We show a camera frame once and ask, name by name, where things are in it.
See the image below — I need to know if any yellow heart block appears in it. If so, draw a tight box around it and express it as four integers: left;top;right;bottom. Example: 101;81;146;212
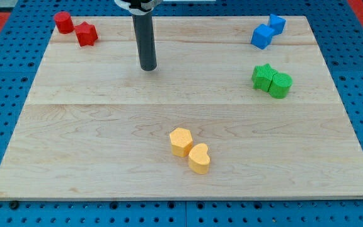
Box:
188;143;210;175

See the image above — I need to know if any red cylinder block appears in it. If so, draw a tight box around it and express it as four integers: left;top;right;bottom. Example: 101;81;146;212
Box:
54;11;74;34

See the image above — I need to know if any light wooden board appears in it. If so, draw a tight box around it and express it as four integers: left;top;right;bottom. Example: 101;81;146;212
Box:
0;16;363;201

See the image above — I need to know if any green star block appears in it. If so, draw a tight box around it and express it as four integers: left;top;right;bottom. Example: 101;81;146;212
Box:
251;64;278;92

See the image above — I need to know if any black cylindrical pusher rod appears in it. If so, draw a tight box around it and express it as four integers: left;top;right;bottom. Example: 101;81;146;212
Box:
132;12;157;71

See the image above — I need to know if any blue triangle block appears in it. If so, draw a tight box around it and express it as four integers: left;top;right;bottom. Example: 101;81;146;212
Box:
268;14;286;35

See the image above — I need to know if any blue cube block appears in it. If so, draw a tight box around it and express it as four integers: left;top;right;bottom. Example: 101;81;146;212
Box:
250;24;275;49

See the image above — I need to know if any red star block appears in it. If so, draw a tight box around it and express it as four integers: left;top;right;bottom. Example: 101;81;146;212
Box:
74;21;98;47

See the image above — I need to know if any yellow hexagon block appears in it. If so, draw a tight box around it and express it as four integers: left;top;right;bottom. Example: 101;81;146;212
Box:
170;127;193;157

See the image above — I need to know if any green cylinder block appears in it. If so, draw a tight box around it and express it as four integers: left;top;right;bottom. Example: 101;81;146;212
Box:
268;73;293;99

